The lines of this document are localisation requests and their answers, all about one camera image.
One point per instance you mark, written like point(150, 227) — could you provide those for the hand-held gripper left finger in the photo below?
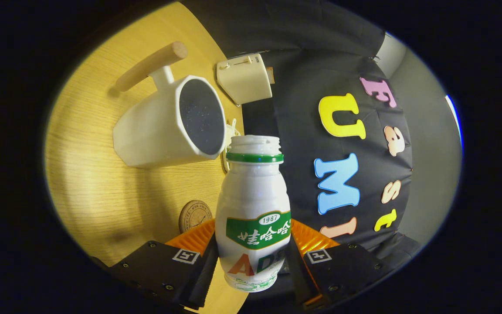
point(198, 279)

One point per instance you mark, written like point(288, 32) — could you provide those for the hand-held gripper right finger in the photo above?
point(307, 279)

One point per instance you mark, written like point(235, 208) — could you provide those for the round cork coaster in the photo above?
point(194, 216)

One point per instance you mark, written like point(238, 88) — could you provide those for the white juice bottle green label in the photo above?
point(251, 196)

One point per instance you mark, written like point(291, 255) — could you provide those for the wooden table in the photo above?
point(98, 187)

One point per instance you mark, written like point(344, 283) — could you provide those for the white divided condiment dish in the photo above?
point(230, 131)

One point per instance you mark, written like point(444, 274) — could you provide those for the black backdrop cloth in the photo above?
point(303, 87)

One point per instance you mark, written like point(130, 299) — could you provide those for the cream toaster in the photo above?
point(244, 80)

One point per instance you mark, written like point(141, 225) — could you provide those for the toast slice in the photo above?
point(270, 75)

